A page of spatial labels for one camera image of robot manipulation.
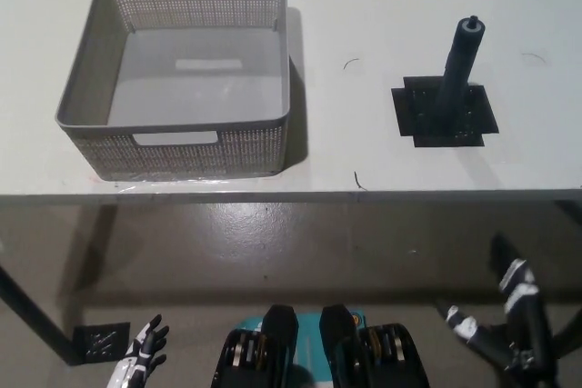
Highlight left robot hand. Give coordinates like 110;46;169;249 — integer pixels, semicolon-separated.
106;313;170;388

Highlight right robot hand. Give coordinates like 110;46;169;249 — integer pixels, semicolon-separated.
435;233;558;378

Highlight black floor tape patch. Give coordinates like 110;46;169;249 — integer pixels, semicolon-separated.
74;322;132;364

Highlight black metal table leg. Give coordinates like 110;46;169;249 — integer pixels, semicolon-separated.
543;200;582;358
0;264;86;366

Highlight clear tape strip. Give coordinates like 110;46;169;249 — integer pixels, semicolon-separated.
111;173;275;194

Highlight black square stand pad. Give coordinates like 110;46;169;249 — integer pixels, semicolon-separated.
391;76;501;149

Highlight gray perforated plastic basket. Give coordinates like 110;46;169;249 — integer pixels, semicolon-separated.
54;0;292;182

